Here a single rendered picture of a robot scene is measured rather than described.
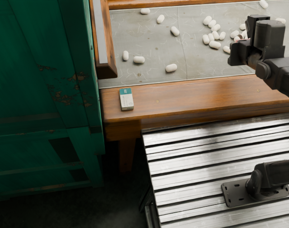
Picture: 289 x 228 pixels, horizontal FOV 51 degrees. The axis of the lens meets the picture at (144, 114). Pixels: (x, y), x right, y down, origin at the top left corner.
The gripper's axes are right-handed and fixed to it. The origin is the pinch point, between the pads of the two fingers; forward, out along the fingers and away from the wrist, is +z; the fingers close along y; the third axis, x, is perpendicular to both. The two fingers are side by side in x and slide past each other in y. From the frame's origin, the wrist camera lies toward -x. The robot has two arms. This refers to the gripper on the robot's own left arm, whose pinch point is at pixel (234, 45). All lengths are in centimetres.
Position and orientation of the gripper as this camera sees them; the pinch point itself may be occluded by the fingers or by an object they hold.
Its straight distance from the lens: 98.1
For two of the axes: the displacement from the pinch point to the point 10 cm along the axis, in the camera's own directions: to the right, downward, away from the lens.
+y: -9.9, 1.1, -1.3
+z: -1.6, -4.3, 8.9
